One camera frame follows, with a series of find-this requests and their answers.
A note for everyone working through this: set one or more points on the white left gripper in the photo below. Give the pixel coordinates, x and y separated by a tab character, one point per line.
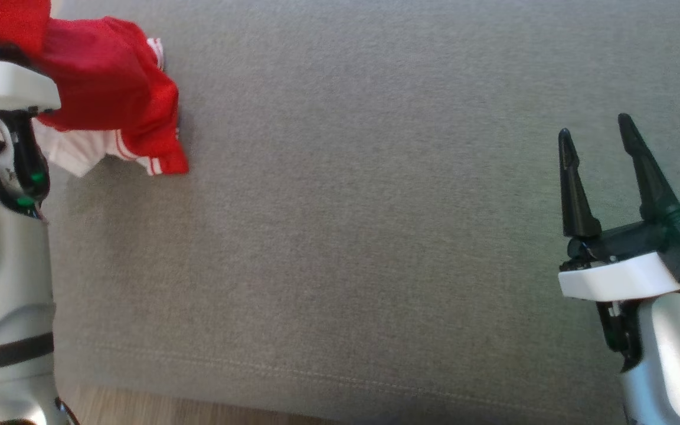
3	85

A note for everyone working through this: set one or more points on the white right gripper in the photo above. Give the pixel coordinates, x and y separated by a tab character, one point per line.
617	277

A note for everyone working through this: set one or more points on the red basketball jersey white sleeves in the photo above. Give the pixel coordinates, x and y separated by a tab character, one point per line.
104	77

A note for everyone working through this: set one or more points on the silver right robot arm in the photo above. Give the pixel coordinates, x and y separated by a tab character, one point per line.
676	354

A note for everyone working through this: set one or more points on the large grey sofa seat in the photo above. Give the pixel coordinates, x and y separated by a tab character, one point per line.
346	206

